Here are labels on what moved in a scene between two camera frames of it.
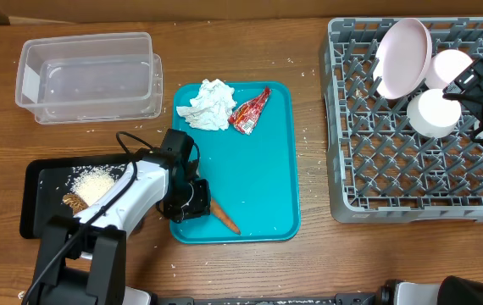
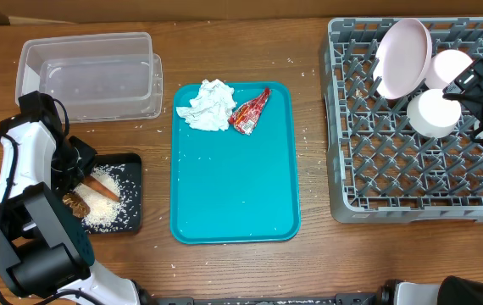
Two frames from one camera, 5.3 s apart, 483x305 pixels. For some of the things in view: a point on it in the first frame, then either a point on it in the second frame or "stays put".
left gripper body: x=190 y=201 → x=72 y=160
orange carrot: x=218 y=211 → x=92 y=183
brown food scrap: x=77 y=203 stays put
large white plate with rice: x=402 y=58 stays put
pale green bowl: x=432 y=113 stays put
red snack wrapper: x=245 y=117 stays put
